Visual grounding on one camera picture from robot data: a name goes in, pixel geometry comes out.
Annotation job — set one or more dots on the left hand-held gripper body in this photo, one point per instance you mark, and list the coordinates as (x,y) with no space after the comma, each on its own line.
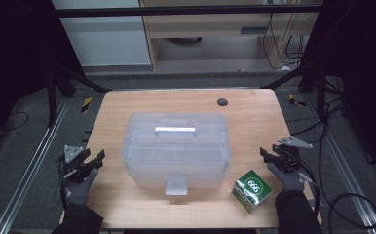
(73,154)

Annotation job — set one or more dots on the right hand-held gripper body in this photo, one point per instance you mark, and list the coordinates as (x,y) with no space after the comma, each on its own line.
(288,156)

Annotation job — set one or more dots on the person's right hand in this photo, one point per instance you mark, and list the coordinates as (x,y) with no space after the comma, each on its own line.
(288,180)

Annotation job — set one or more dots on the person's left hand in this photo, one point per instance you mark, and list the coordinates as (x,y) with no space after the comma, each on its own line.
(79,190)

